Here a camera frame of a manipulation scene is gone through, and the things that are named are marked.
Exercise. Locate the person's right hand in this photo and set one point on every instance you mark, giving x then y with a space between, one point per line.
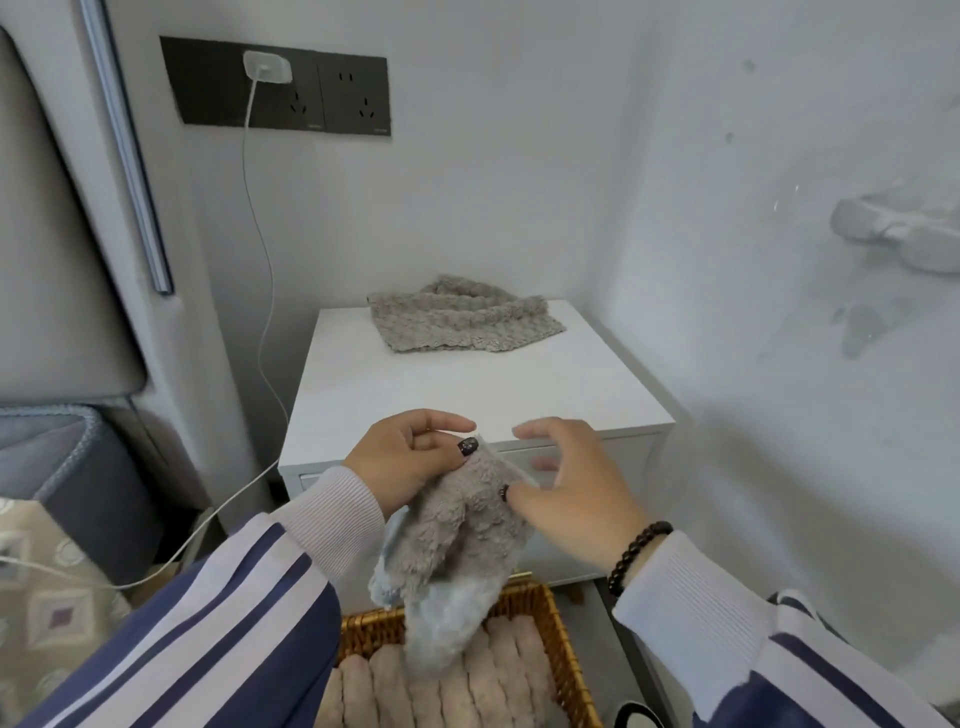
592 510

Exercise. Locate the person's left hand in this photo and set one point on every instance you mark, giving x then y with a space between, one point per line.
397 465

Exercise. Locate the single grey towel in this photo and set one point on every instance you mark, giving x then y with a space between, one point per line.
457 555
465 322

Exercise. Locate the orange wicker basket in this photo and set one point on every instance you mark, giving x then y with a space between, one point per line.
570 645

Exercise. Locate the person's right forearm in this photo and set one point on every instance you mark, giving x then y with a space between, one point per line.
750 652

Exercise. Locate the person's left forearm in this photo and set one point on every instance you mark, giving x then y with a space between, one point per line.
210 637

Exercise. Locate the person's right shoe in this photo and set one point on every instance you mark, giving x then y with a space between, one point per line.
637 716

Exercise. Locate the white nightstand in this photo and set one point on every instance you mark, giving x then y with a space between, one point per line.
465 390

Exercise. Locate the light wooden board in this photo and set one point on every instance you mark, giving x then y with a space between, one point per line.
150 589

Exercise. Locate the patterned beige bedspread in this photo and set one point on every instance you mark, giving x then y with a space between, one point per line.
52 637

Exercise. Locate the grey padded headboard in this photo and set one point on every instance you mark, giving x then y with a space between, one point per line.
60 262

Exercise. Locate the silver headboard trim strip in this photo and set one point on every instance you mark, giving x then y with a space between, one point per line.
127 150

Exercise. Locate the white charger plug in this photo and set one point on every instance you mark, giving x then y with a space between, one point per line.
267 66

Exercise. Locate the narrow black wall socket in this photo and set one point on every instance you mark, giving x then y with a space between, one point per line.
352 94

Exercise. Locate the wide black wall socket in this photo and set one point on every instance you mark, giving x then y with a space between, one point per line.
202 82

